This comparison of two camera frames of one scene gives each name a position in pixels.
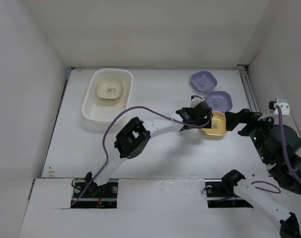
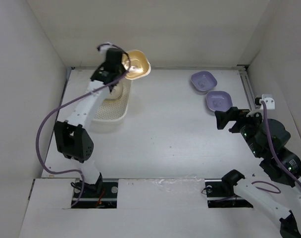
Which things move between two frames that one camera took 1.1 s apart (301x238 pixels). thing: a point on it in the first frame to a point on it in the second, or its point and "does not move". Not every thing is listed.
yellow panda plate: (218, 124) to (140, 65)
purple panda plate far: (203, 81) does not move
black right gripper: (244, 115) does not move
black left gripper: (204, 121) to (124, 69)
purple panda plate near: (219, 100) does not move
